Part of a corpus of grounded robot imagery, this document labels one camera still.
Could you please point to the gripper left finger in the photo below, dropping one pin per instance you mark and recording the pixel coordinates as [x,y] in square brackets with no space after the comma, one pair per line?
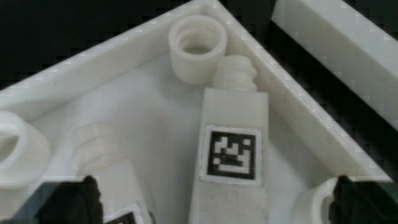
[73,206]

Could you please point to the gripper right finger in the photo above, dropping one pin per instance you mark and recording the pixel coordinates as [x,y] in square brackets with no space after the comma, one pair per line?
[365,203]

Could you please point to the white leg with tag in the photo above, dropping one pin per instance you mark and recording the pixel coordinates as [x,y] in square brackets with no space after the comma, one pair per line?
[230,188]

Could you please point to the white square tabletop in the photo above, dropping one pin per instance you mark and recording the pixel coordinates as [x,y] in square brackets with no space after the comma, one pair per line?
[112,86]

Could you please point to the white leg inside tabletop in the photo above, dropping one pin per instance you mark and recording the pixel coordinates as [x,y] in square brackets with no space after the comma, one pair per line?
[102,161]

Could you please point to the white U-shaped fence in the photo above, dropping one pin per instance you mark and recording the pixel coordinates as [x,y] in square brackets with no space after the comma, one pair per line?
[352,46]

